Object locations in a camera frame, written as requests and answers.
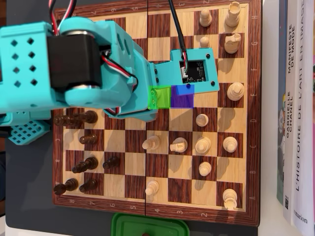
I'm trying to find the dark wooden bishop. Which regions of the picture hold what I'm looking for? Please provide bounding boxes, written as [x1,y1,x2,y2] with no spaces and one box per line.
[72,156,99,174]

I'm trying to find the white chess pieces group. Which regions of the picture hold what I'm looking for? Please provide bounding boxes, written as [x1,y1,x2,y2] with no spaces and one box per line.
[275,0,288,206]

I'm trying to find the wooden folding chessboard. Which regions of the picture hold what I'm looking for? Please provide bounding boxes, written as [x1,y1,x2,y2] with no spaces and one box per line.
[52,0,261,227]

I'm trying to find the dark wooden knight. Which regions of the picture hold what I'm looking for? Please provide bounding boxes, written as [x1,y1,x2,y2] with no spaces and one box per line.
[71,110,98,125]

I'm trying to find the white wooden knight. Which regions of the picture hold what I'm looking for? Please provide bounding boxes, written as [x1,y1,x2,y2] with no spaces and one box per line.
[169,137,189,153]
[223,33,241,55]

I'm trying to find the white wooden rook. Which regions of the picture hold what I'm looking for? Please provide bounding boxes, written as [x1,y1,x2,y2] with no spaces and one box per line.
[222,188,238,210]
[224,1,241,28]

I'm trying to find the red white black servo cable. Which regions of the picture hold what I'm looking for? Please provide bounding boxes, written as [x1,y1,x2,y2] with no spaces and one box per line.
[48,0,80,34]
[100,46,139,92]

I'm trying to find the white Gabrielle Chanel book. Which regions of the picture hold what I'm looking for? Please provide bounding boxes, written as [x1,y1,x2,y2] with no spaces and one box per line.
[282,0,299,226]

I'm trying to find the white wooden pawn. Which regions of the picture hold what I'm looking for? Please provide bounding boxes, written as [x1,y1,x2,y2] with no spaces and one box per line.
[198,36,212,49]
[145,179,160,196]
[198,9,213,28]
[198,161,212,177]
[195,114,209,127]

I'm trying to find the dark wooden queen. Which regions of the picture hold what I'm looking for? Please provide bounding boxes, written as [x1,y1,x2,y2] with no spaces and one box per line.
[54,114,79,128]

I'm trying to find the dark wooden rook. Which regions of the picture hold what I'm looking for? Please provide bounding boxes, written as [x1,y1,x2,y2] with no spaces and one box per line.
[54,177,79,195]

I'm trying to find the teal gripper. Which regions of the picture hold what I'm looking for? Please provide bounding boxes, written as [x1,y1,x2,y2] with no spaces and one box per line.
[104,36,158,123]

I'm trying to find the teal wrist camera housing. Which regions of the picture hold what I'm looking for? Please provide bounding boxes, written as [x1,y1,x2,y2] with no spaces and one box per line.
[149,48,220,93]

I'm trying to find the white wooden bishop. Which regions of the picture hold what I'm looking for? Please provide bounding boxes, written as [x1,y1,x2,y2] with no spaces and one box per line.
[142,135,161,150]
[222,136,238,152]

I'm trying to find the green plastic container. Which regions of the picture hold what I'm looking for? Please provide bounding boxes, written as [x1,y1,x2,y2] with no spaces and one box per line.
[111,212,190,236]

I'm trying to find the black camera cable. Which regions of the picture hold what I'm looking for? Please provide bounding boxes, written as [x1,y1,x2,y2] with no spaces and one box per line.
[168,0,189,76]

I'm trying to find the dark grey table mat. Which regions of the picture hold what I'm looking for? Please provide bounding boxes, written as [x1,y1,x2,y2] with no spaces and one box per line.
[5,0,261,229]

